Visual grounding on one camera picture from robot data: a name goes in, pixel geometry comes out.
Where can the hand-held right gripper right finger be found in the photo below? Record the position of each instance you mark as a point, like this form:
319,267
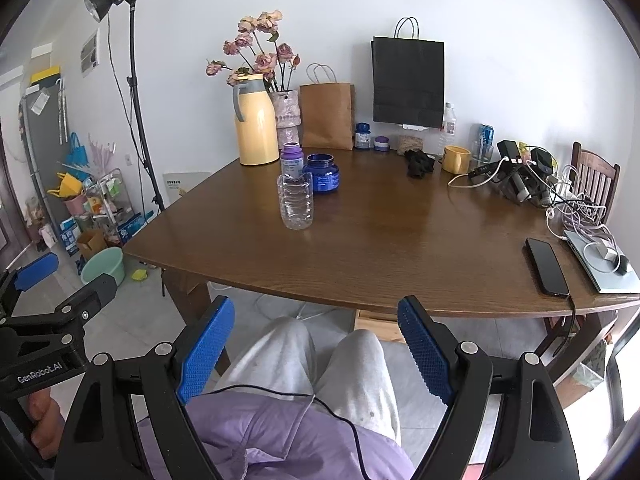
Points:
425,352

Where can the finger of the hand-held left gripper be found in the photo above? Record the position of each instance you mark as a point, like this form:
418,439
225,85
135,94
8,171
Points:
36,270
95,294

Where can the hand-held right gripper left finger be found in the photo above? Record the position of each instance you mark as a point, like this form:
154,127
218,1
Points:
205,352

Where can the clear plastic bottle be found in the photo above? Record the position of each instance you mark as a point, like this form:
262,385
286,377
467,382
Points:
296,205

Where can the person's left hand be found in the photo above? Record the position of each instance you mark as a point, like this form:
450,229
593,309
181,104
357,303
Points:
45,422

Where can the green plastic basin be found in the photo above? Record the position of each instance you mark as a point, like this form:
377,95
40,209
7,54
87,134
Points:
102,266

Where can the cardboard box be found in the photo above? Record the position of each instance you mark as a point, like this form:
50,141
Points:
91,244

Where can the person's grey trouser legs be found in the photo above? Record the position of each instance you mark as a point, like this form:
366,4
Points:
320,360

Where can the purple padded jacket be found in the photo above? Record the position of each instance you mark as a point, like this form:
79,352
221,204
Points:
280,440

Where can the blue tote bag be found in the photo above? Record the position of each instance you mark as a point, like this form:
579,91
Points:
76,149

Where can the grey refrigerator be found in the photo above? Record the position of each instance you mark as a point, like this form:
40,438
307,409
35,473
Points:
42,130

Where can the white flat carton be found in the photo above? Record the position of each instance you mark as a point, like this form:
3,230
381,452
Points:
182,184

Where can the black smartphone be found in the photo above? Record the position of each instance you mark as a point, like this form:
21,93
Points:
547,266

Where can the black light stand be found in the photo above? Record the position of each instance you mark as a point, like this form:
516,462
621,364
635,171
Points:
140,120

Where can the black crumpled cloth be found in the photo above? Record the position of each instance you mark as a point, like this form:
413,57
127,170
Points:
419,164

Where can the grey laptop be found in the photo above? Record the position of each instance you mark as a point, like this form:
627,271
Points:
602,270

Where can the yellow mug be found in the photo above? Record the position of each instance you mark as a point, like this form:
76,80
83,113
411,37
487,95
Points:
455,159

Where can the black charging devices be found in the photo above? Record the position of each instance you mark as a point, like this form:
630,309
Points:
522,175

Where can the blue glass jar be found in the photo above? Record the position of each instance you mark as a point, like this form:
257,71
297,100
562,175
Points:
322,175

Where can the white charger plug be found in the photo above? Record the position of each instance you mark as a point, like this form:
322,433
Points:
606,251

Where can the woven beige holder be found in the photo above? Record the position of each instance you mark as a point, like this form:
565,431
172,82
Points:
412,142

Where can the purple lidded bottle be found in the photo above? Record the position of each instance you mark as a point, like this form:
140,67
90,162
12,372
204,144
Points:
291,160

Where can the small purple jar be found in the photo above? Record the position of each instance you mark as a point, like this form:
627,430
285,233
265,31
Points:
382,144

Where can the blue drink can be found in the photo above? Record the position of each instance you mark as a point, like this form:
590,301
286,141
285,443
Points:
486,136

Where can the small blue capped bottle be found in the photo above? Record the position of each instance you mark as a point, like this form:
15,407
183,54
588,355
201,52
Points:
363,136

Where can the clear water bottle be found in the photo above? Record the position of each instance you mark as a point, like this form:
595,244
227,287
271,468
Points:
449,121

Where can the yellow thermos jug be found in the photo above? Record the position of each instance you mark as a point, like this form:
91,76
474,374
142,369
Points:
256,125

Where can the wooden chair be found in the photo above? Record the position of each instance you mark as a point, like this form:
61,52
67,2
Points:
597,175

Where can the pale pink vase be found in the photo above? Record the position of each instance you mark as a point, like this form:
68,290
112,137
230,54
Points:
288,115

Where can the brown paper bag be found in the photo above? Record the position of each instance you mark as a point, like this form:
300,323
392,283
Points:
327,117

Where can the black paper bag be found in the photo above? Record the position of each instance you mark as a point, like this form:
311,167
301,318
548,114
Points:
407,85

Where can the pink artificial flowers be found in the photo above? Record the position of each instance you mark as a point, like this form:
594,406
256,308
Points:
260,55

